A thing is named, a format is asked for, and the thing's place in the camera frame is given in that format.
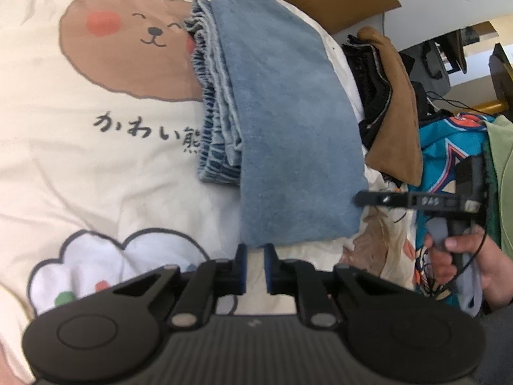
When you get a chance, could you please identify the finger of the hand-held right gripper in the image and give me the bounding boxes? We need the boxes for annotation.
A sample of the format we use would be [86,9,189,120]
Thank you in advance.
[353,190,414,209]

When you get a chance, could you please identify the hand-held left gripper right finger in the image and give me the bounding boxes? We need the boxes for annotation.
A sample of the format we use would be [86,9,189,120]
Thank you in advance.
[263,243,401,329]

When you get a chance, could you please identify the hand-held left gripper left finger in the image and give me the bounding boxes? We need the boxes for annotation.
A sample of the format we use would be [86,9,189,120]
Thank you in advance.
[112,243,248,329]

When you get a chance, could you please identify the light blue jeans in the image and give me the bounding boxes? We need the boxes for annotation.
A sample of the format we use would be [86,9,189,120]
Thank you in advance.
[183,0,366,249]

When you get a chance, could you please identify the person's right hand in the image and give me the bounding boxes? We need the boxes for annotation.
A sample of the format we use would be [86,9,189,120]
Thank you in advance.
[424,228,510,312]

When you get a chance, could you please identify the light green garment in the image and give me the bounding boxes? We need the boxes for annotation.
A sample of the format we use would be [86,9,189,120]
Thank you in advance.
[483,116,513,245]

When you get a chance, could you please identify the teal printed cloth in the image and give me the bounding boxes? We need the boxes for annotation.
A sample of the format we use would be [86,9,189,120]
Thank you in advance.
[411,112,498,317]

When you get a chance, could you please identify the brown folded garment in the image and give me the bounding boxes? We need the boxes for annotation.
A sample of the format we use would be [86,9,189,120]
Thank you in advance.
[357,26,425,187]

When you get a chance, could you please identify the black folded garment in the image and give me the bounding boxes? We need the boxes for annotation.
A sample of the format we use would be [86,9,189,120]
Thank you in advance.
[341,34,395,147]

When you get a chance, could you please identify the black office chair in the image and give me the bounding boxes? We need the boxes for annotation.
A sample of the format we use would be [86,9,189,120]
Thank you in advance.
[421,28,467,83]

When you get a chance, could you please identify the cream bear print bedsheet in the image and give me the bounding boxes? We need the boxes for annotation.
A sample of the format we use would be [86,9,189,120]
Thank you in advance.
[0,0,425,385]

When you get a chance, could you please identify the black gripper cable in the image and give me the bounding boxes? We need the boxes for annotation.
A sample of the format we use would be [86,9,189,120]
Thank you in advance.
[431,225,489,295]

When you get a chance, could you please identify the black floor cable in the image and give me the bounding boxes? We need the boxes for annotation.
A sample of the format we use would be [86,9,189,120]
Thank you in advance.
[425,90,487,115]

